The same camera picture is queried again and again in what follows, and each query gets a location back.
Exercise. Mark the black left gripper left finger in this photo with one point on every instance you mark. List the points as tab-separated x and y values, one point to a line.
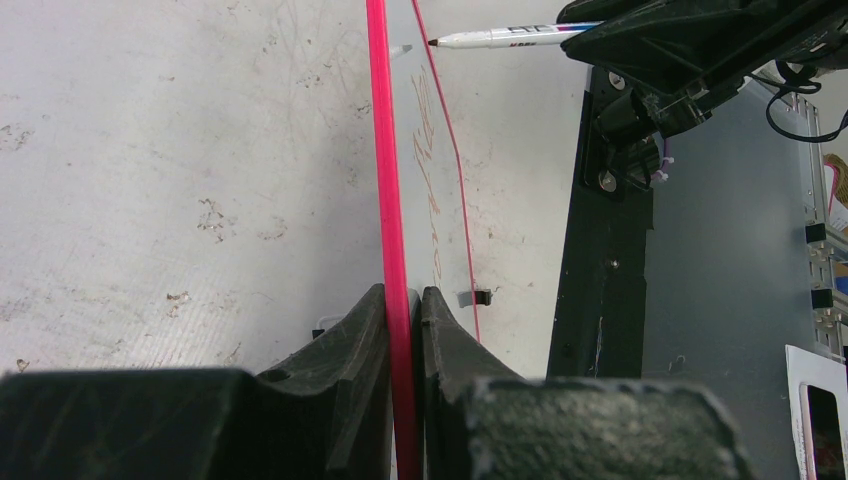
322	413

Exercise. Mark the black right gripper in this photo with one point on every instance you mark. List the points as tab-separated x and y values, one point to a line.
685	58

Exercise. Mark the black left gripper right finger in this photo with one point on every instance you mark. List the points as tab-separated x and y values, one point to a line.
484	421

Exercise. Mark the white whiteboard marker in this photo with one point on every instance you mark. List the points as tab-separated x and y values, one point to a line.
513	37

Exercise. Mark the whiteboard with pink frame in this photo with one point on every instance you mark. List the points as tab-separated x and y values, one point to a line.
424	231

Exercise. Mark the black whiteboard stand foot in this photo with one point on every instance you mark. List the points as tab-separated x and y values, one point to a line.
480	297

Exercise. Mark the wire whiteboard stand leg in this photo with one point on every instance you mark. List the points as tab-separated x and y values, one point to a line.
325	323

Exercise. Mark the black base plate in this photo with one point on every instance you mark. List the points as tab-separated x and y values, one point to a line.
600	310

